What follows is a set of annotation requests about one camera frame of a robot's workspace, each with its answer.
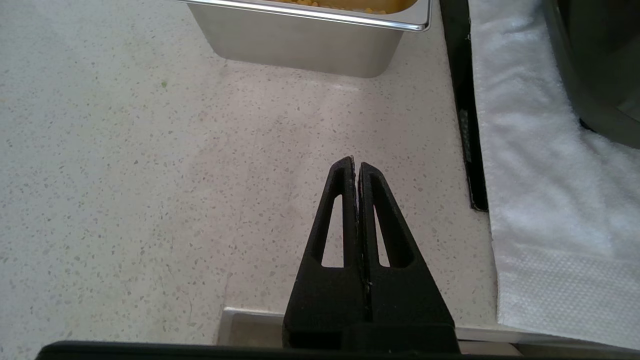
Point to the stainless steel tray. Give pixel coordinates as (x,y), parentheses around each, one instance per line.
(300,45)

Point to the long black strip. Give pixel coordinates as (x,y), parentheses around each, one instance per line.
(462,100)

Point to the yellow corn kernels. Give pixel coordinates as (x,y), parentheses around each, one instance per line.
(350,5)

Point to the black rice cooker body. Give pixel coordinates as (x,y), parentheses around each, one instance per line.
(600,60)

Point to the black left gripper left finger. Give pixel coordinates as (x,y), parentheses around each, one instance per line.
(325,305)

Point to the white towel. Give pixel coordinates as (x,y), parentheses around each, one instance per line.
(540,175)

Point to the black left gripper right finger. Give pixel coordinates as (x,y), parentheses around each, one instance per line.
(410,310)

